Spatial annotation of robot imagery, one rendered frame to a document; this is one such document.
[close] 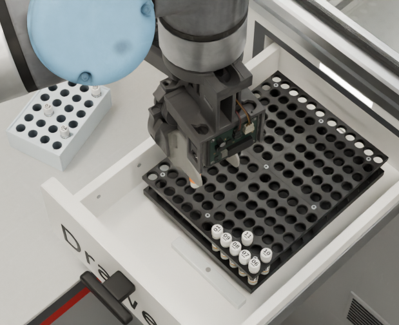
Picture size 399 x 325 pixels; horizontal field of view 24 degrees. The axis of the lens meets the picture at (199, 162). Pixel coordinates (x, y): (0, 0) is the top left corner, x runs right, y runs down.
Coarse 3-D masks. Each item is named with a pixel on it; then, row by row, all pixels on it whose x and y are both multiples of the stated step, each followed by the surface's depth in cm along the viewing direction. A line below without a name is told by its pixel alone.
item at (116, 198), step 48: (336, 96) 114; (144, 144) 109; (384, 144) 113; (96, 192) 106; (384, 192) 112; (144, 240) 109; (192, 240) 109; (336, 240) 102; (192, 288) 106; (240, 288) 106; (288, 288) 99
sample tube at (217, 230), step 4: (216, 224) 101; (212, 228) 101; (216, 228) 101; (220, 228) 101; (212, 232) 101; (216, 232) 101; (220, 232) 101; (212, 236) 102; (216, 236) 101; (212, 244) 104; (212, 248) 105; (216, 248) 104
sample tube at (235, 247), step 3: (231, 243) 100; (234, 243) 100; (237, 243) 100; (231, 246) 100; (234, 246) 100; (237, 246) 100; (240, 246) 100; (231, 249) 100; (234, 249) 100; (237, 249) 100; (240, 249) 100; (231, 252) 100; (234, 252) 100; (237, 252) 100; (234, 255) 101; (237, 255) 101; (231, 264) 103; (234, 264) 102; (234, 267) 103
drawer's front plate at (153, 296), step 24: (48, 192) 102; (48, 216) 108; (72, 216) 100; (72, 240) 106; (96, 240) 99; (96, 264) 105; (120, 264) 97; (144, 288) 96; (168, 288) 96; (168, 312) 94; (192, 312) 94
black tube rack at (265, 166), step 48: (288, 96) 112; (288, 144) 108; (336, 144) 113; (144, 192) 109; (192, 192) 108; (240, 192) 105; (288, 192) 105; (336, 192) 105; (240, 240) 102; (288, 240) 105
